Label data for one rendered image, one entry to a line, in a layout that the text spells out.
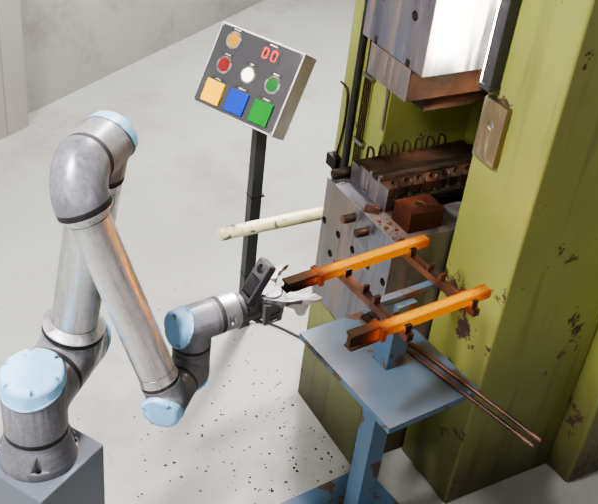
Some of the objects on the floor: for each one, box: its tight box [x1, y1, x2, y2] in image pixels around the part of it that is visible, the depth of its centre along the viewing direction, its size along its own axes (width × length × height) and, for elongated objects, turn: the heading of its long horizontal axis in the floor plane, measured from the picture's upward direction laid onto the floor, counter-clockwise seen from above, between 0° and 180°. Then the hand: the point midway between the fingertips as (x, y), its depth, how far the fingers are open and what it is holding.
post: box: [239, 128, 267, 327], centre depth 333 cm, size 4×4×108 cm
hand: (305, 278), depth 225 cm, fingers open, 14 cm apart
